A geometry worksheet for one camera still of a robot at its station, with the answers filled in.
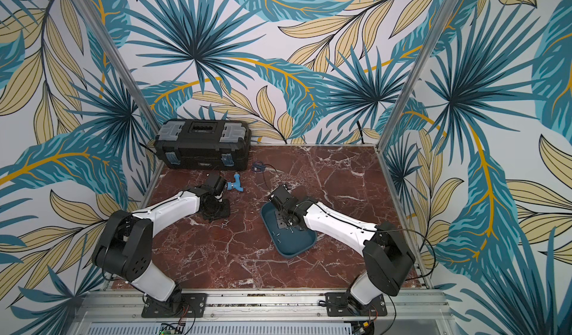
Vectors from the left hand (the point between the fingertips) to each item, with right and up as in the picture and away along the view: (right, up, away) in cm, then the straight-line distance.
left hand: (225, 215), depth 91 cm
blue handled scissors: (+11, +20, +19) cm, 30 cm away
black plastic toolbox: (-10, +29, +5) cm, 31 cm away
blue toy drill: (+2, +12, +12) cm, 17 cm away
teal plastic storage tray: (+27, -10, -2) cm, 29 cm away
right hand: (+25, +1, -6) cm, 25 cm away
